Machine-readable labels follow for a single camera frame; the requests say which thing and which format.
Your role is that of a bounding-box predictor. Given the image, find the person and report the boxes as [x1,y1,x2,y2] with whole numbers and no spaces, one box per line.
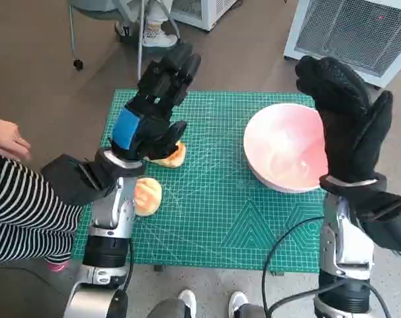
[0,87,84,272]
[147,288,266,318]
[114,0,178,47]

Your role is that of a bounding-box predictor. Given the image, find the right robot hand black glove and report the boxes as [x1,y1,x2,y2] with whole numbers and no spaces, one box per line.
[294,55,394,185]

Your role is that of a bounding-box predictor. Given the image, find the pink bowl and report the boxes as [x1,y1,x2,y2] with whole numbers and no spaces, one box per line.
[242,103,330,195]

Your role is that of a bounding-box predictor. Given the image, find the green cutting mat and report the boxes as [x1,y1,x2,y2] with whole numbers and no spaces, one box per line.
[69,89,327,274]

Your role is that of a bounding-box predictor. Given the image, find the grey wheeled chair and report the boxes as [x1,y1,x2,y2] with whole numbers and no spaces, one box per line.
[67,0,183,82]

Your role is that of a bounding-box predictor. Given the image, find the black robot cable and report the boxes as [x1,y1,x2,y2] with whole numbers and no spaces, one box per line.
[261,215,326,315]
[365,286,398,318]
[120,238,135,295]

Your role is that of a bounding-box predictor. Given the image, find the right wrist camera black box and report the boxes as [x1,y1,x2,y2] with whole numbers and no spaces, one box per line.
[352,185,401,258]

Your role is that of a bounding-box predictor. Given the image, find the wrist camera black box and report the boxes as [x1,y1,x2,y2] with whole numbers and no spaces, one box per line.
[40,154,118,206]
[352,185,401,258]

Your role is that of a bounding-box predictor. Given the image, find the long striped toy bread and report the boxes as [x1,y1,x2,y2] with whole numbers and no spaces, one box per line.
[144,139,187,169]

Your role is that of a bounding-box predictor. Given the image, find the small white mesh cabinet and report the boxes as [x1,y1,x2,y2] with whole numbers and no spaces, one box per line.
[169,0,234,32]

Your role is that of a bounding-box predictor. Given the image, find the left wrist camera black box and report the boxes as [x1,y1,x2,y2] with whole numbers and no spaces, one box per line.
[40,154,118,206]

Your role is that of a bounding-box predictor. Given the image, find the round toy bread bun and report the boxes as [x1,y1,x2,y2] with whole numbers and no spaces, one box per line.
[134,177,163,218]

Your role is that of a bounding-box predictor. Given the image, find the large white mesh cabinet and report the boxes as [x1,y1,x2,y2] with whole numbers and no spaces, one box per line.
[283,0,401,90]

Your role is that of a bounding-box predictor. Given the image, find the left robot hand blue tape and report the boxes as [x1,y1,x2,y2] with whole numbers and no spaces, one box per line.
[107,42,202,162]

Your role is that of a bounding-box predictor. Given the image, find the person's hand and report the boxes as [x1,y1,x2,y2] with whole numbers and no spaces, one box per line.
[0,119,32,162]

